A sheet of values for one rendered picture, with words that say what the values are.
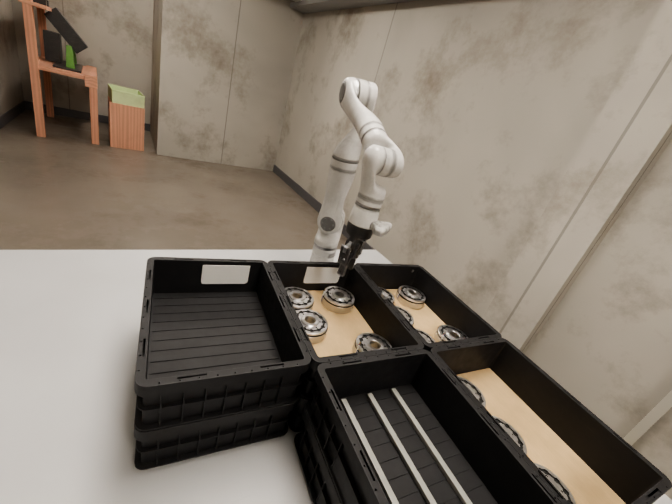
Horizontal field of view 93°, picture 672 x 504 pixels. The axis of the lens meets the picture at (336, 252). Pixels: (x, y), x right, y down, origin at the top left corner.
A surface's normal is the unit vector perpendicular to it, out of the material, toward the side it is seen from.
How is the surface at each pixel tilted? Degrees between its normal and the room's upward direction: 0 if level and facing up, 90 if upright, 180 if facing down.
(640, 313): 90
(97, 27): 90
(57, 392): 0
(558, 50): 90
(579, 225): 90
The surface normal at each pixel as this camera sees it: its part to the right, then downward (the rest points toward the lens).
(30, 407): 0.27, -0.87
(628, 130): -0.83, 0.00
